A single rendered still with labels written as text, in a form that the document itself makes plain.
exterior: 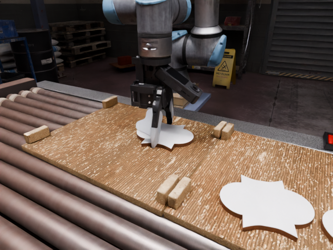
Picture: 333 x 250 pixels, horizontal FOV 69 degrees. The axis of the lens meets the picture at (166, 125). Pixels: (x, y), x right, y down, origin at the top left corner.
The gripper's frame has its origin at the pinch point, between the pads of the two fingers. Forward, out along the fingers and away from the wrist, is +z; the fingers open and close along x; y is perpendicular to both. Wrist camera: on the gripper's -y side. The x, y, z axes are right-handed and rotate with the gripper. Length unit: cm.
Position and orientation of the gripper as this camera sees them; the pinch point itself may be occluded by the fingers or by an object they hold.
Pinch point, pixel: (164, 135)
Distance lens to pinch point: 63.2
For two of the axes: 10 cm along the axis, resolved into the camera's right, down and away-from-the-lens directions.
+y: -9.5, -1.4, 2.9
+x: -3.2, 4.2, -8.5
